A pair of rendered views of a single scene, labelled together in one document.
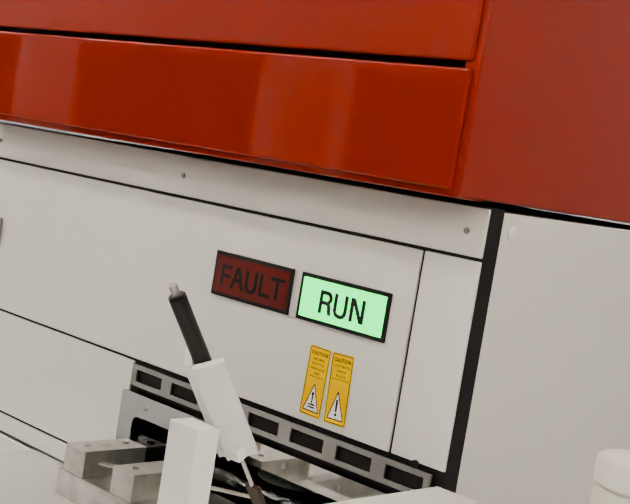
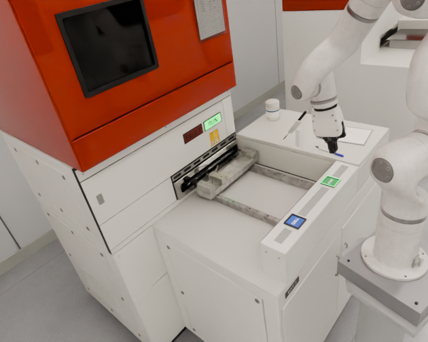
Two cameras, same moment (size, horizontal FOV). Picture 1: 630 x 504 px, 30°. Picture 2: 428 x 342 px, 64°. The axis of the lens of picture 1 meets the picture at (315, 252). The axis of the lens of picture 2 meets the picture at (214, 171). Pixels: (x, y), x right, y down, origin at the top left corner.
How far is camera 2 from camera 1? 1.85 m
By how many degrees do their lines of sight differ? 84
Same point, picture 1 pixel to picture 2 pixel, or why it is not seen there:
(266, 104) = (198, 92)
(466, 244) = (227, 93)
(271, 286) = (198, 130)
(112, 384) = (167, 187)
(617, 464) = (276, 102)
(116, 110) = (155, 123)
